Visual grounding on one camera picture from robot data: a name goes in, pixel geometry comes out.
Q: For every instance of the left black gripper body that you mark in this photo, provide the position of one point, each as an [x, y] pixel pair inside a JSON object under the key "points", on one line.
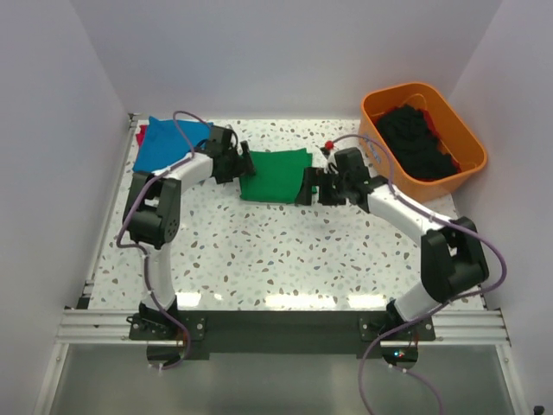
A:
{"points": [[233, 165]]}

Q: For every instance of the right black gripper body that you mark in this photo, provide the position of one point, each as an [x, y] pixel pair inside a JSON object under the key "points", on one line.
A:
{"points": [[332, 189]]}

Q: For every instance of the green t shirt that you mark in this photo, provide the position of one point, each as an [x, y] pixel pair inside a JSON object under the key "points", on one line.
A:
{"points": [[278, 177]]}

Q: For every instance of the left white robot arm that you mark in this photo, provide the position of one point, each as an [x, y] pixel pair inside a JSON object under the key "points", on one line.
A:
{"points": [[152, 213]]}

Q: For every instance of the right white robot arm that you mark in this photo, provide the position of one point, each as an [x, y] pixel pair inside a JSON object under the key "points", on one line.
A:
{"points": [[452, 260]]}

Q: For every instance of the folded blue t shirt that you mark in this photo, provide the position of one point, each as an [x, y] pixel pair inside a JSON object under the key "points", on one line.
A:
{"points": [[165, 143]]}

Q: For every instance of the black t shirt in basket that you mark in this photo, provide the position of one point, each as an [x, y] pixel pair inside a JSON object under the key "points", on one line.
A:
{"points": [[408, 137]]}

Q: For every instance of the folded red t shirt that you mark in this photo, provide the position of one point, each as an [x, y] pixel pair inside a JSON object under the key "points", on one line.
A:
{"points": [[141, 163]]}

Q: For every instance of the orange plastic basket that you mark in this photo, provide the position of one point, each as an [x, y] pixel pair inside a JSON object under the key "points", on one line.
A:
{"points": [[461, 143]]}

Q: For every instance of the red garment in basket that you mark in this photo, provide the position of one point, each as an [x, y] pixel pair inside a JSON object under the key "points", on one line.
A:
{"points": [[440, 144]]}

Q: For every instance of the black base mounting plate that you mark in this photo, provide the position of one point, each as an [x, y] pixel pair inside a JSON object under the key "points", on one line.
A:
{"points": [[206, 332]]}

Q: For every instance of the aluminium frame rail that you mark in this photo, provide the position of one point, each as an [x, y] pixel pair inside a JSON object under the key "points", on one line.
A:
{"points": [[451, 327]]}

